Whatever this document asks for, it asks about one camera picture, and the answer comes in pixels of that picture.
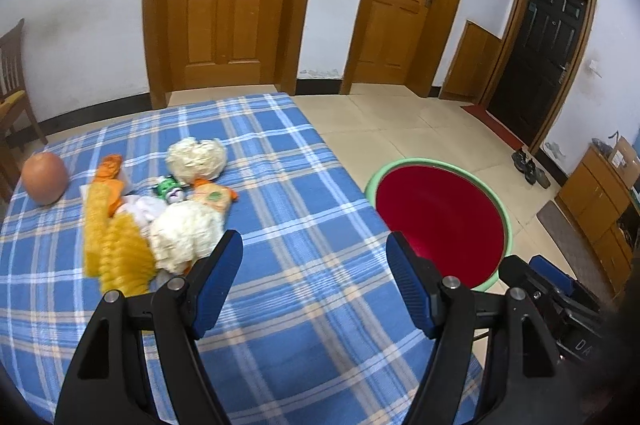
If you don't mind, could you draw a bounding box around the yellow foam fruit net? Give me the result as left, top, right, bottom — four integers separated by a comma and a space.
82, 182, 157, 297

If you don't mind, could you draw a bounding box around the black entrance door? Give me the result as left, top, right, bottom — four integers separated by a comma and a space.
480, 0, 598, 156

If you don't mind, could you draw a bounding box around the orange-red apple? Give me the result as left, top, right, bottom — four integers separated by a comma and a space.
22, 154, 69, 206

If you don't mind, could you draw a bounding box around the wooden chair with cushion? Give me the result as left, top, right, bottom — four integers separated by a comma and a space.
0, 19, 48, 146

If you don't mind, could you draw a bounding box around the wooden low cabinet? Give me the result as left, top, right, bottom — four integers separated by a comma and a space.
555, 145, 640, 291

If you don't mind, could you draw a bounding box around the red doormat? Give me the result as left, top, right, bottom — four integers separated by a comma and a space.
461, 104, 523, 150

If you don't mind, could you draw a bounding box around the blue plaid tablecloth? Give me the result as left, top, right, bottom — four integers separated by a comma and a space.
0, 92, 483, 425

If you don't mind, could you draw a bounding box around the white plastic packet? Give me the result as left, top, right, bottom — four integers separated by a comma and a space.
122, 194, 163, 226

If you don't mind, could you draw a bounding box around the cardboard box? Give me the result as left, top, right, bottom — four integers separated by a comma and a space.
607, 136, 640, 188

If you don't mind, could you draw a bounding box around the orange foam fruit net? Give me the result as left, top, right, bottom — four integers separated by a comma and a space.
95, 155, 126, 211

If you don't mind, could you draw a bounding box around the grey floor mat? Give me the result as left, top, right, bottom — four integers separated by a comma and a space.
536, 200, 601, 301

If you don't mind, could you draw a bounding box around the wooden wall panel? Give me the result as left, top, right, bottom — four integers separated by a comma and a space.
442, 20, 501, 102

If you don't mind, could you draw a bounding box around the red basin with green rim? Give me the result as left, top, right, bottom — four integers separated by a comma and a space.
364, 158, 515, 292

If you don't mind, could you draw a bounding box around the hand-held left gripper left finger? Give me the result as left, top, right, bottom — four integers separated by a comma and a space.
54, 229, 244, 425

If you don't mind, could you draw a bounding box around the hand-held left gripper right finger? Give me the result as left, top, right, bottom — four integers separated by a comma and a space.
385, 230, 588, 425

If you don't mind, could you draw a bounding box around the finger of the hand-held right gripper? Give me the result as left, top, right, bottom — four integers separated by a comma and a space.
529, 255, 601, 311
499, 255, 543, 301

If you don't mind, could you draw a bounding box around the white foam fruit net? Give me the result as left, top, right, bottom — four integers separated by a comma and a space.
149, 200, 226, 276

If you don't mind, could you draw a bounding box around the green toy keychain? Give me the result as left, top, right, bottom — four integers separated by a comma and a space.
152, 175, 191, 204

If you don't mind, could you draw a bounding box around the wooden panel door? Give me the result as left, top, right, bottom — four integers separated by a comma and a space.
142, 0, 326, 108
342, 0, 478, 98

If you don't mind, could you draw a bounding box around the cream foam fruit net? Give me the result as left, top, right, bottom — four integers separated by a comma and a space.
166, 138, 228, 185

